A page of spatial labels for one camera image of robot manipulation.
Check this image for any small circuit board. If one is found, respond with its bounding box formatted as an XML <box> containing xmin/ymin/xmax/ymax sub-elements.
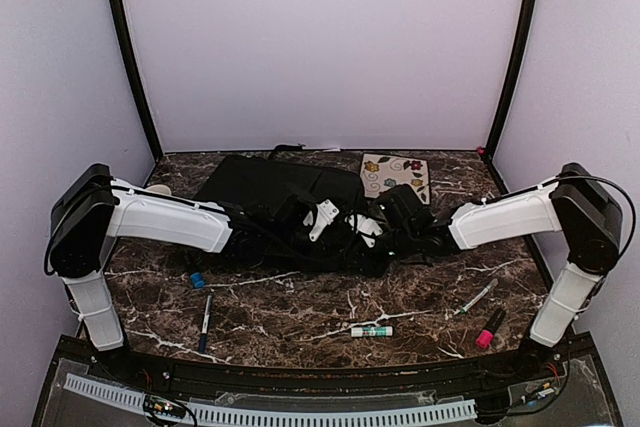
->
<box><xmin>143</xmin><ymin>395</ymin><xmax>186</xmax><ymax>419</ymax></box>

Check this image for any blue ballpoint pen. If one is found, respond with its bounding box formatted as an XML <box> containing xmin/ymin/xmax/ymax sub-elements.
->
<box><xmin>198</xmin><ymin>294</ymin><xmax>213</xmax><ymax>354</ymax></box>

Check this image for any blue capped marker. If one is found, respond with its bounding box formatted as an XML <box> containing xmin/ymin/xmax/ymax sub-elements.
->
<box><xmin>184</xmin><ymin>253</ymin><xmax>206</xmax><ymax>289</ymax></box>

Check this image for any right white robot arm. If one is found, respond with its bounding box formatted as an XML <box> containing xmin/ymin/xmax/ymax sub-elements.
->
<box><xmin>346</xmin><ymin>163</ymin><xmax>631</xmax><ymax>381</ymax></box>

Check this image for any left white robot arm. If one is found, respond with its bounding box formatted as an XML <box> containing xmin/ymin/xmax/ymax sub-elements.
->
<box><xmin>44</xmin><ymin>156</ymin><xmax>362</xmax><ymax>383</ymax></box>

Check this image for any pink black highlighter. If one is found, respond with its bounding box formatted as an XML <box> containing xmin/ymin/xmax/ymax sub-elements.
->
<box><xmin>475</xmin><ymin>308</ymin><xmax>506</xmax><ymax>350</ymax></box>

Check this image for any green white glue stick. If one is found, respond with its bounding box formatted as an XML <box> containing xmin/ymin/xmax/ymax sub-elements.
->
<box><xmin>350</xmin><ymin>326</ymin><xmax>394</xmax><ymax>338</ymax></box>

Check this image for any beige ceramic mug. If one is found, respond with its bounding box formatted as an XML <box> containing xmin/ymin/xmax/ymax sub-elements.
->
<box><xmin>146</xmin><ymin>184</ymin><xmax>172</xmax><ymax>196</ymax></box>

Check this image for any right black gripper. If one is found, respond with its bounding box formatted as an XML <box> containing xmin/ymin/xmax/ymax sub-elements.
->
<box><xmin>342</xmin><ymin>224</ymin><xmax>418</xmax><ymax>279</ymax></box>

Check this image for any black front rail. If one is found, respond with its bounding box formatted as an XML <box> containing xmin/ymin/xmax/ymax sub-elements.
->
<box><xmin>54</xmin><ymin>334</ymin><xmax>596</xmax><ymax>398</ymax></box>

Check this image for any black student bag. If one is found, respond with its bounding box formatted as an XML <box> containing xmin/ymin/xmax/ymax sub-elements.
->
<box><xmin>192</xmin><ymin>144</ymin><xmax>391</xmax><ymax>278</ymax></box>

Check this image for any black frame post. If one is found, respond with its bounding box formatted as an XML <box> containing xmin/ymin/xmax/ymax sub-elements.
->
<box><xmin>108</xmin><ymin>0</ymin><xmax>164</xmax><ymax>164</ymax></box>
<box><xmin>483</xmin><ymin>0</ymin><xmax>536</xmax><ymax>164</ymax></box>

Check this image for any floral square plate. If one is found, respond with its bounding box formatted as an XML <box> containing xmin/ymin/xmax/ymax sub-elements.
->
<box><xmin>360</xmin><ymin>153</ymin><xmax>431</xmax><ymax>205</ymax></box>

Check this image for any right black frame post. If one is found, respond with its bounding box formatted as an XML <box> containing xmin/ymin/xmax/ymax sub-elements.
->
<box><xmin>483</xmin><ymin>0</ymin><xmax>536</xmax><ymax>164</ymax></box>

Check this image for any grey slotted cable duct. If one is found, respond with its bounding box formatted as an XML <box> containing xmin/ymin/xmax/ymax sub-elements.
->
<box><xmin>63</xmin><ymin>374</ymin><xmax>477</xmax><ymax>426</ymax></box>

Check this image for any thin white green pen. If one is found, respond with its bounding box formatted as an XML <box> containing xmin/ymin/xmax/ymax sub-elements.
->
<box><xmin>452</xmin><ymin>278</ymin><xmax>499</xmax><ymax>317</ymax></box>

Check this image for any left black frame post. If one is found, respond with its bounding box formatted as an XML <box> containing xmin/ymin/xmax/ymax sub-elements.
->
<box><xmin>108</xmin><ymin>0</ymin><xmax>164</xmax><ymax>164</ymax></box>

